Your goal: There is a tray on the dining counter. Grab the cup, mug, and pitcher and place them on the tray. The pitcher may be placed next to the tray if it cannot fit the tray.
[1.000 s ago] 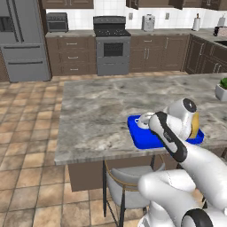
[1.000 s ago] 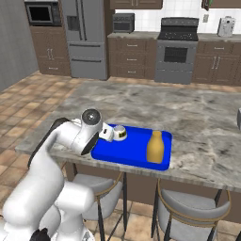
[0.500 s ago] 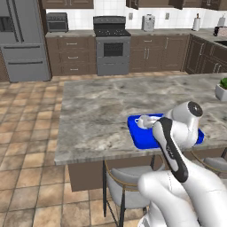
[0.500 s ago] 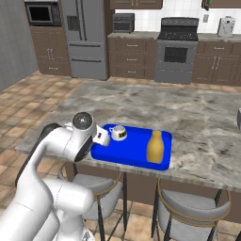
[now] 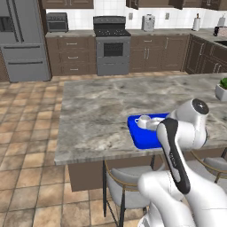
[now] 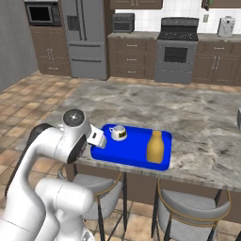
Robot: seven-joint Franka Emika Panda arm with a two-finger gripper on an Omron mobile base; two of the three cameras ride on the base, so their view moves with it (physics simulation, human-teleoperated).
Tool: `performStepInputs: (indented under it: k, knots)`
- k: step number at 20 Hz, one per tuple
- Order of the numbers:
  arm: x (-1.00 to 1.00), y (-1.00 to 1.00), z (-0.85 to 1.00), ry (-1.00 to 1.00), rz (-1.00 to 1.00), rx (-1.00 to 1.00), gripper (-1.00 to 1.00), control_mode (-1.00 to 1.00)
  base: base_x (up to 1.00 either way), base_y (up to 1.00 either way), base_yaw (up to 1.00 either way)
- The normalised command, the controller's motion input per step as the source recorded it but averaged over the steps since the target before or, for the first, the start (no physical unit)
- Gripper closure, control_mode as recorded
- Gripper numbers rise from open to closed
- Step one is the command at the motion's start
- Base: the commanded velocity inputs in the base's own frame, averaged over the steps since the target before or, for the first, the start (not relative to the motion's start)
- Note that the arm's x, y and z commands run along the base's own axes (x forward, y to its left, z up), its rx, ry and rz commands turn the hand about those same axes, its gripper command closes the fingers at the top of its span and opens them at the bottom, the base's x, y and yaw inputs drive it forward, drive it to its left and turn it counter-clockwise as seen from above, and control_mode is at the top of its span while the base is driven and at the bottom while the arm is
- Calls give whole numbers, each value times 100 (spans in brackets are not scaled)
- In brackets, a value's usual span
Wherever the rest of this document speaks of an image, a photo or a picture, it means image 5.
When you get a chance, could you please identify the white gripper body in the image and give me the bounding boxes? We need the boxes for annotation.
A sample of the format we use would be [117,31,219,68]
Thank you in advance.
[146,116,166,132]

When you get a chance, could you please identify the white mug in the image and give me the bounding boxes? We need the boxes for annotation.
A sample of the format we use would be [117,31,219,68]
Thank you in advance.
[134,114,153,129]

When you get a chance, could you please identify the blue tray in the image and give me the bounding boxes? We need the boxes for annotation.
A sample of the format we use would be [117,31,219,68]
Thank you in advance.
[127,112,171,151]

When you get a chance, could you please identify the brown island counter base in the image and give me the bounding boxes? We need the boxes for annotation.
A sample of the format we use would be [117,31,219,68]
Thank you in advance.
[67,146,227,193]

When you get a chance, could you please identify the brown lower cupboard run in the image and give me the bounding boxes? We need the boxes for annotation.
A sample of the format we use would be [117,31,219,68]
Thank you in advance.
[45,30,98,77]
[184,33,227,75]
[129,29,191,74]

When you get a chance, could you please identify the brown cupboard run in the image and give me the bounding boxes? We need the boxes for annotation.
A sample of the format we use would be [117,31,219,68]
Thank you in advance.
[129,29,191,74]
[184,33,227,75]
[125,0,227,12]
[45,30,98,77]
[40,0,95,10]

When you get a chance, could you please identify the green plant in white pot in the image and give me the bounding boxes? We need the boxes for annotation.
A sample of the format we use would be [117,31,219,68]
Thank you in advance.
[214,77,227,103]

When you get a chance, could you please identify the grey stove with oven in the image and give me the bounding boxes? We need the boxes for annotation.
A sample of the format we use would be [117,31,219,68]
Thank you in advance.
[92,15,132,77]

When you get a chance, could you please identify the grey coffee machine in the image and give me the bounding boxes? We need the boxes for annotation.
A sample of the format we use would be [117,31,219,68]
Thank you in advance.
[141,13,156,33]

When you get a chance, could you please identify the white paper towel roll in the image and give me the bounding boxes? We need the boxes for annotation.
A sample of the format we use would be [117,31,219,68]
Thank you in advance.
[192,12,202,32]

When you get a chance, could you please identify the brown upper cupboard run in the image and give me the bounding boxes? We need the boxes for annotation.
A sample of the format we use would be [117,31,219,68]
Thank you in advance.
[40,0,95,10]
[125,0,227,12]

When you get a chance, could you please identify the dark grey toaster oven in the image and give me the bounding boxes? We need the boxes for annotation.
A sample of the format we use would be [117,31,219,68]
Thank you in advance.
[45,12,70,34]

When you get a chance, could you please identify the grey fridge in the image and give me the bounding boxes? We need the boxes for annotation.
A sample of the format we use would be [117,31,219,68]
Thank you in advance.
[0,0,51,83]

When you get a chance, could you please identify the grey stool with metal frame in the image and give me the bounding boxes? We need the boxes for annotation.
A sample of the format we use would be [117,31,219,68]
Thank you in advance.
[190,146,227,184]
[102,155,167,227]

